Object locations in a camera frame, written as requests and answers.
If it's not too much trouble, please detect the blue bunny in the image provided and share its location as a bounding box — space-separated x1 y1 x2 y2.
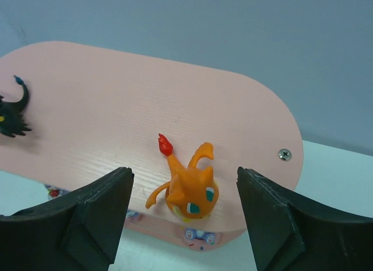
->
183 228 218 247

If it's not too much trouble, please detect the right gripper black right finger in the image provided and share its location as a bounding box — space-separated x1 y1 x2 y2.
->
237 167 372 270

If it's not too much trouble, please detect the pink three-tier shelf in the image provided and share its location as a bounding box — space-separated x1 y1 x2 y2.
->
1 41 303 251

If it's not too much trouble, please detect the orange spiky creature toy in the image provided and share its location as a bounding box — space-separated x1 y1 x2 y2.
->
145 134 220 221

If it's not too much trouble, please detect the black bat creature toy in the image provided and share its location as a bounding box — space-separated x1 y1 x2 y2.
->
1 75 32 138

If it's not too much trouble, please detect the purple bunny donut toy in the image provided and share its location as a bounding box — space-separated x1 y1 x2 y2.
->
125 209 142 223

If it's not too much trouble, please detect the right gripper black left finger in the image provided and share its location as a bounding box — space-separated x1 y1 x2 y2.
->
1 167 134 270

